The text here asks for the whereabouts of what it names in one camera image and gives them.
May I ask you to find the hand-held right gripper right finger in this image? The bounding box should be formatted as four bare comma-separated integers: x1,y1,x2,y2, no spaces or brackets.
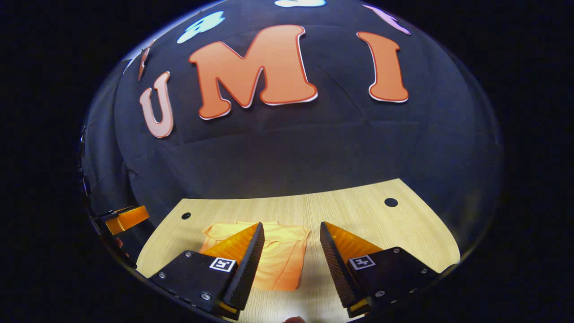
318,221,449,319

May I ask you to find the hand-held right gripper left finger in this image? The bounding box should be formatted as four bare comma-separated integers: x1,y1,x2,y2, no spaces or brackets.
148,221,266,321

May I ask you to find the orange T-shirt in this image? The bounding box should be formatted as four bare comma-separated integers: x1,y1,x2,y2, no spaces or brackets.
199,221,311,291

